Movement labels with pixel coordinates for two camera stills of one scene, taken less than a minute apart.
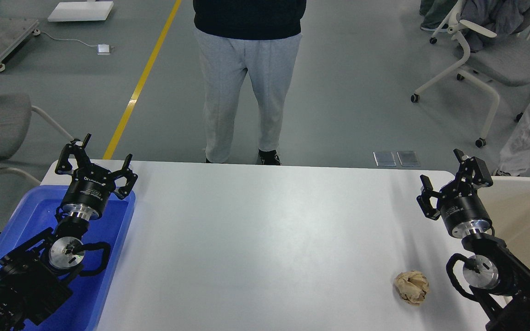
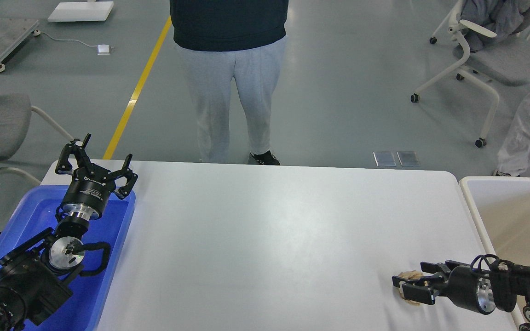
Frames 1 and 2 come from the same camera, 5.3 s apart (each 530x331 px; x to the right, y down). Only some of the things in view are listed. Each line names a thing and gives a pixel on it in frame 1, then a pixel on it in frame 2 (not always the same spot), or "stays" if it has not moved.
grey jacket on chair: x=504 y=17 stays
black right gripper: x=463 y=212 to x=467 y=287
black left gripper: x=91 y=185 stays
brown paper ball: x=412 y=286 stays
